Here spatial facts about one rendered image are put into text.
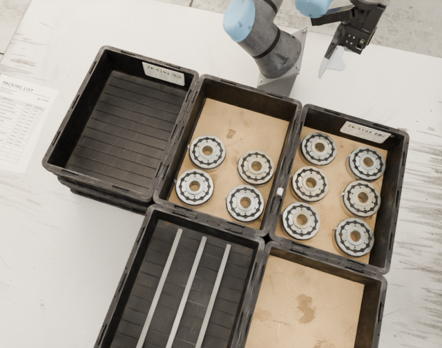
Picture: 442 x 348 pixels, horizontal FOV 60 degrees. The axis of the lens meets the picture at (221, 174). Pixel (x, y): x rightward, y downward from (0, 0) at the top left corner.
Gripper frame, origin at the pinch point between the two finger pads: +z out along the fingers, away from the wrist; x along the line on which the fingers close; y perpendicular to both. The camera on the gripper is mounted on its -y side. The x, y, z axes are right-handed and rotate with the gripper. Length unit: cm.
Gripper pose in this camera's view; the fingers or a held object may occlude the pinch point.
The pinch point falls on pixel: (327, 67)
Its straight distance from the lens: 114.1
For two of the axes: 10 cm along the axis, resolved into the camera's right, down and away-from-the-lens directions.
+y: 8.3, 5.0, -2.6
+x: 5.3, -5.5, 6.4
